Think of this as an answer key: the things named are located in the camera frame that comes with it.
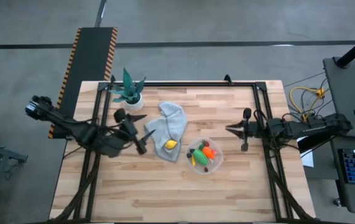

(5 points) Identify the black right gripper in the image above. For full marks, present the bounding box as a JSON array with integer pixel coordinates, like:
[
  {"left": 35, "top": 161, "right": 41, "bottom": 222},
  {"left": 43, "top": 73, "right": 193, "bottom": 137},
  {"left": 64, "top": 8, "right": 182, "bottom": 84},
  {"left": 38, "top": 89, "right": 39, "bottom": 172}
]
[{"left": 226, "top": 108, "right": 268, "bottom": 152}]

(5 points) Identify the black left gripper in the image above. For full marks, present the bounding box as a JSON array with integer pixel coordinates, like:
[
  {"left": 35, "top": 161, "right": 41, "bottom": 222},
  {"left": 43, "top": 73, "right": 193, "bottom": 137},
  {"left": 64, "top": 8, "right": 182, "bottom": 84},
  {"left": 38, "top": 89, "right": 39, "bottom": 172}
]
[{"left": 113, "top": 108, "right": 156, "bottom": 156}]

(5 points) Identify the yellow toy lemon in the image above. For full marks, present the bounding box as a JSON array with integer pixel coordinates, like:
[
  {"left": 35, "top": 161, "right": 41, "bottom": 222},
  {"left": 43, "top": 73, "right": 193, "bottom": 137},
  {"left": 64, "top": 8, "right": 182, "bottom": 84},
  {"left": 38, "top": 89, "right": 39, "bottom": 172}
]
[{"left": 164, "top": 139, "right": 178, "bottom": 151}]

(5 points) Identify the orange toy carrot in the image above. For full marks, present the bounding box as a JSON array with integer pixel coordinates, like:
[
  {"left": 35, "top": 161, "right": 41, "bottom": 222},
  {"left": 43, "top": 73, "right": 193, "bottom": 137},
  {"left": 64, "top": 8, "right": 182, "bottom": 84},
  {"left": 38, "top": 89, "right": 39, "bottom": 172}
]
[{"left": 198, "top": 142, "right": 217, "bottom": 160}]

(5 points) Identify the green toy pepper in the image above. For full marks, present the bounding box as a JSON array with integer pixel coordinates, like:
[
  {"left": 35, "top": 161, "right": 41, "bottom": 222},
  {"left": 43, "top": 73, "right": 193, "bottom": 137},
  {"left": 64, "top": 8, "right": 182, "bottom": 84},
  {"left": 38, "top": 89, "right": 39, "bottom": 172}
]
[{"left": 194, "top": 149, "right": 210, "bottom": 166}]

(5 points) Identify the clear plastic tupperware container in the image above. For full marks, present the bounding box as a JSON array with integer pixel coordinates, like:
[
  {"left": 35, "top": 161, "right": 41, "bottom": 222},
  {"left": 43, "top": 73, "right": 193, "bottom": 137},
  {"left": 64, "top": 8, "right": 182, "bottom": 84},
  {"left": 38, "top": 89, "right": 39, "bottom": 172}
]
[{"left": 185, "top": 138, "right": 224, "bottom": 175}]

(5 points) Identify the snake plant in white pot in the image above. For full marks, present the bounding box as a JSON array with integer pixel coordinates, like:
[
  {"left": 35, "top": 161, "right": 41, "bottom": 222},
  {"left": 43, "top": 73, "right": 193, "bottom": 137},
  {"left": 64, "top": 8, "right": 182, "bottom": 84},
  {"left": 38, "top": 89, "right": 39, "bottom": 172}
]
[{"left": 108, "top": 67, "right": 147, "bottom": 112}]

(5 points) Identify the grey waffle dish cloth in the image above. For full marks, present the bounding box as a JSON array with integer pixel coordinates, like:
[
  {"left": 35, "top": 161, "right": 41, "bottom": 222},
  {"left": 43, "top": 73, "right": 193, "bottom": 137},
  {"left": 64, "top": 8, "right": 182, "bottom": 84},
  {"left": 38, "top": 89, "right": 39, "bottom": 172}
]
[{"left": 144, "top": 101, "right": 188, "bottom": 163}]

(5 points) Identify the white paper sheet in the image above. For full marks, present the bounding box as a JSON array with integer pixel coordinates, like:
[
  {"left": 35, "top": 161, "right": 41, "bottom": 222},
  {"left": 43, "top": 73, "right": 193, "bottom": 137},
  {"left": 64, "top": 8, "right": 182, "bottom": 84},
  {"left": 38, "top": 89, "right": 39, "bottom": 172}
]
[{"left": 300, "top": 149, "right": 315, "bottom": 168}]

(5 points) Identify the black hazard-striped floor ramp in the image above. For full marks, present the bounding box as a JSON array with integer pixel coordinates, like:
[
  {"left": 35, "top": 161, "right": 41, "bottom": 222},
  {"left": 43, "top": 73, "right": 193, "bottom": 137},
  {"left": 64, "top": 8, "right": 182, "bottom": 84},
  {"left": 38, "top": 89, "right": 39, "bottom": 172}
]
[{"left": 48, "top": 27, "right": 119, "bottom": 140}]

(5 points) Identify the black aluminium rig frame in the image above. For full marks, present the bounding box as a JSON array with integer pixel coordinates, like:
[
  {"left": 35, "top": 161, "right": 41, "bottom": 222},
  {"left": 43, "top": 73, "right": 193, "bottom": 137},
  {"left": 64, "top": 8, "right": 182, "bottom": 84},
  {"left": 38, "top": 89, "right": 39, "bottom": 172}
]
[{"left": 48, "top": 74, "right": 316, "bottom": 223}]

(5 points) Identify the yellow floor cable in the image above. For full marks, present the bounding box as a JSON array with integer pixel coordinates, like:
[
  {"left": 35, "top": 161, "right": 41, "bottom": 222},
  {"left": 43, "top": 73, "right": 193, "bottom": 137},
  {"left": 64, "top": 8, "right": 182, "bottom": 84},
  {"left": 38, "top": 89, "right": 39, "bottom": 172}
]
[{"left": 289, "top": 86, "right": 326, "bottom": 121}]

